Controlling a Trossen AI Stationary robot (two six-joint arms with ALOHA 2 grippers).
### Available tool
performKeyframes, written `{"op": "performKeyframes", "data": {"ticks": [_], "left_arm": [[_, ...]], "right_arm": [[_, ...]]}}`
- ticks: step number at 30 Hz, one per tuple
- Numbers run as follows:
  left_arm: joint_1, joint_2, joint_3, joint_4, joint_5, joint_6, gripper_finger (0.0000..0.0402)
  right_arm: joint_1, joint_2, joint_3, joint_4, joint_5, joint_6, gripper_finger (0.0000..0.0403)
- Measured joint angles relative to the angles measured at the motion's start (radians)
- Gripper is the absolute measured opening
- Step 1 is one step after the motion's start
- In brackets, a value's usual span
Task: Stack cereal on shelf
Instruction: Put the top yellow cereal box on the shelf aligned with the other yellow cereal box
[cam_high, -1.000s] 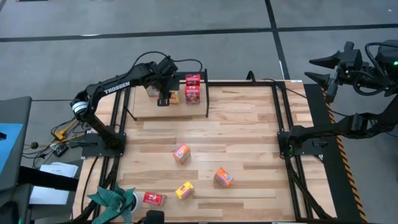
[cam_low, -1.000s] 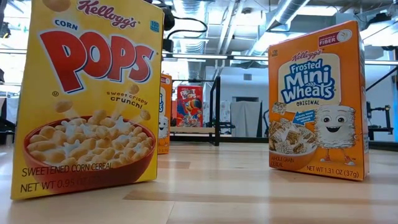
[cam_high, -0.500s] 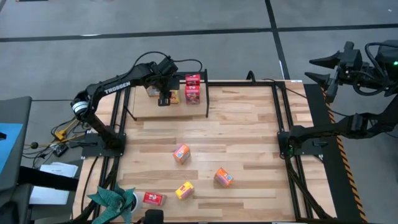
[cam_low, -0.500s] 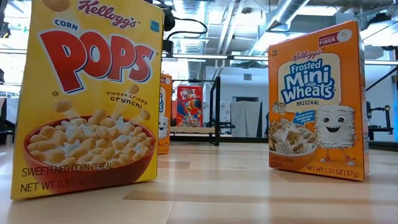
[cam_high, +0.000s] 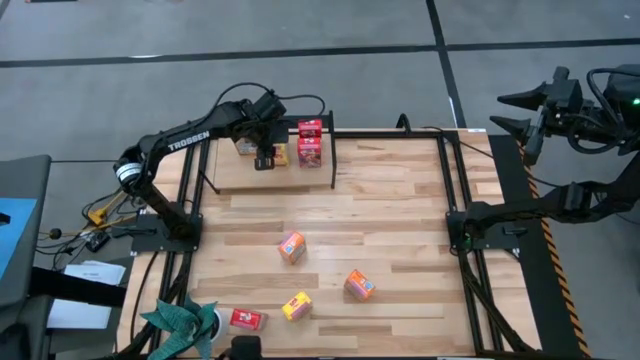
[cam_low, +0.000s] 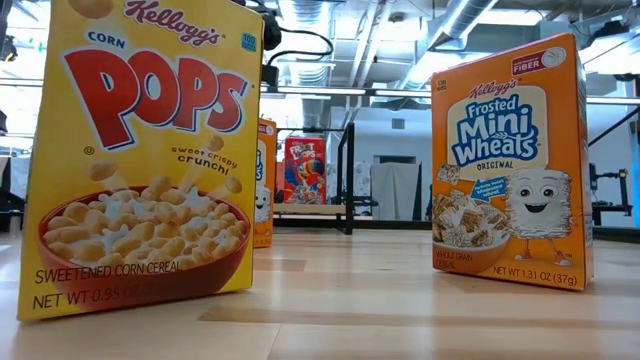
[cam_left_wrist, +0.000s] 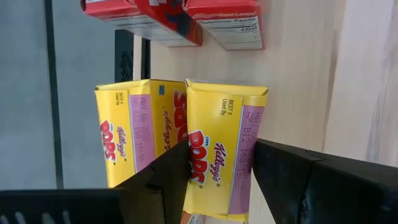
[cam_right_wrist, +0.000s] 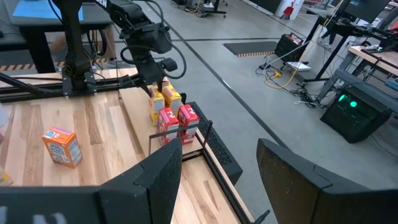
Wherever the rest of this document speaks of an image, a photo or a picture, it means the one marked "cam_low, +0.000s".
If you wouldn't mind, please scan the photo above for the red Froot Loops cereal box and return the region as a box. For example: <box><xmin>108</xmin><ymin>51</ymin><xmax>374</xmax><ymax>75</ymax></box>
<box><xmin>283</xmin><ymin>137</ymin><xmax>328</xmax><ymax>206</ymax></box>

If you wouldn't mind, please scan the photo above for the orange Frosted Mini Wheats box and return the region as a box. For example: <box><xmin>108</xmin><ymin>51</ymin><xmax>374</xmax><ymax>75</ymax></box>
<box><xmin>253</xmin><ymin>118</ymin><xmax>278</xmax><ymax>249</ymax></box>
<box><xmin>430</xmin><ymin>32</ymin><xmax>595</xmax><ymax>292</ymax></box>

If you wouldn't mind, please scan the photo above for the white draped object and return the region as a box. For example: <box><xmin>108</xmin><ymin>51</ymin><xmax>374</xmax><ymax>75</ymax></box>
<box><xmin>369</xmin><ymin>162</ymin><xmax>422</xmax><ymax>222</ymax></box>

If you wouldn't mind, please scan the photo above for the black equipment on stand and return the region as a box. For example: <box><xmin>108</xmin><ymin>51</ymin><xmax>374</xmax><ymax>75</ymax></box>
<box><xmin>588</xmin><ymin>162</ymin><xmax>634</xmax><ymax>226</ymax></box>

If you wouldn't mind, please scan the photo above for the black metal shelf end bracket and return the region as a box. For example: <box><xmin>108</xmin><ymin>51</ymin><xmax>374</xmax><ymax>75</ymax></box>
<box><xmin>335</xmin><ymin>122</ymin><xmax>357</xmax><ymax>236</ymax></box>

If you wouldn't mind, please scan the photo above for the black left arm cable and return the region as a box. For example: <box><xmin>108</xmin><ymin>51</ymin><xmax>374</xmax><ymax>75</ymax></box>
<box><xmin>267</xmin><ymin>27</ymin><xmax>335</xmax><ymax>67</ymax></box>

